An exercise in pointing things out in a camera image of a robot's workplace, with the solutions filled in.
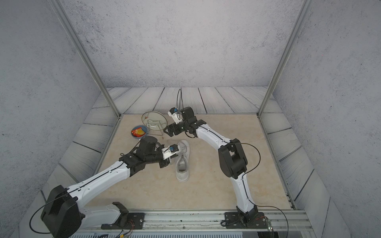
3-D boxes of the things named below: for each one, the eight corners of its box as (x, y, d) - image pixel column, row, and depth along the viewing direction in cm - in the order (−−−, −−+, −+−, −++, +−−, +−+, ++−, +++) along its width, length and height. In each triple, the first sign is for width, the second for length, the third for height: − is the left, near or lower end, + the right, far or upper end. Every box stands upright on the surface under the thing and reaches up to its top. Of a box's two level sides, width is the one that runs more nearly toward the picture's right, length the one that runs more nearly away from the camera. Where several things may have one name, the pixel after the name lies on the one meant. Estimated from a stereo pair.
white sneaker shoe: (177, 182, 87) (175, 175, 80) (180, 145, 105) (178, 136, 97) (189, 182, 87) (188, 175, 80) (190, 145, 105) (189, 136, 97)
